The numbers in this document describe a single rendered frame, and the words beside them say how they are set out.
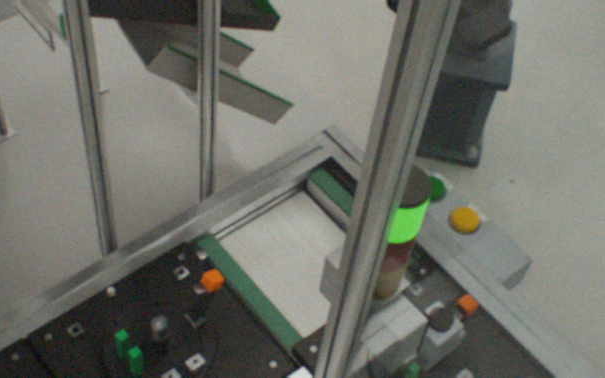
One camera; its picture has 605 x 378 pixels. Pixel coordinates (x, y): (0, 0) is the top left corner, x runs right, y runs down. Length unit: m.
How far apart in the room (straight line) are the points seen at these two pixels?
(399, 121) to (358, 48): 1.04
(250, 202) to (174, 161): 0.22
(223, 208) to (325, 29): 0.53
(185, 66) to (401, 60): 0.59
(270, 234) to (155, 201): 0.21
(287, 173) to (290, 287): 0.18
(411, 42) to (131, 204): 0.89
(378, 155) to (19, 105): 0.96
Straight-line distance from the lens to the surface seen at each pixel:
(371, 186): 0.76
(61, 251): 1.42
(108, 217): 1.27
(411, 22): 0.63
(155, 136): 1.54
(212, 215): 1.32
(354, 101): 1.62
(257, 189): 1.35
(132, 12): 1.10
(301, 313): 1.29
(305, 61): 1.67
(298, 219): 1.37
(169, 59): 1.19
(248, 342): 1.20
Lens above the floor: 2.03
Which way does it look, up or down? 52 degrees down
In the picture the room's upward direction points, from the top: 8 degrees clockwise
